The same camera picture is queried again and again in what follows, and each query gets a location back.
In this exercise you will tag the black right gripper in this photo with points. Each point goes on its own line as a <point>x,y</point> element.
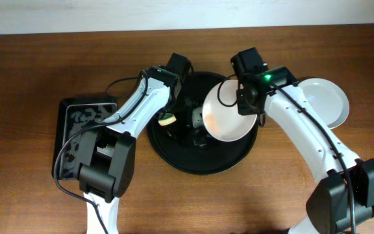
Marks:
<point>245,102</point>

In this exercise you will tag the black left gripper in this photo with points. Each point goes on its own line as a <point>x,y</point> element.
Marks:
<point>180,106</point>

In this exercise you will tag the green and yellow sponge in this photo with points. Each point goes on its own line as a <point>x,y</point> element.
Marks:
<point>166,119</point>

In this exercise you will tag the white plate with ketchup blob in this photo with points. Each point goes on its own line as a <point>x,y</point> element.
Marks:
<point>224,123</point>

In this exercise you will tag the white plate with orange stain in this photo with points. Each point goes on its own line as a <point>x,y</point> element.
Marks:
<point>327,99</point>

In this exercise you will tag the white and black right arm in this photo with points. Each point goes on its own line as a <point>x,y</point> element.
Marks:
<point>344,193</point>

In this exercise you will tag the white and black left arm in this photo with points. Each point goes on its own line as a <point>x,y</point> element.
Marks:
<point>105,160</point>

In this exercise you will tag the round black serving tray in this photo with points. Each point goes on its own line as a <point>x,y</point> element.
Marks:
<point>185,144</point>

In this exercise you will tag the black rectangular water tray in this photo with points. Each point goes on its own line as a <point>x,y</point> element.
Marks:
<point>75,114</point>

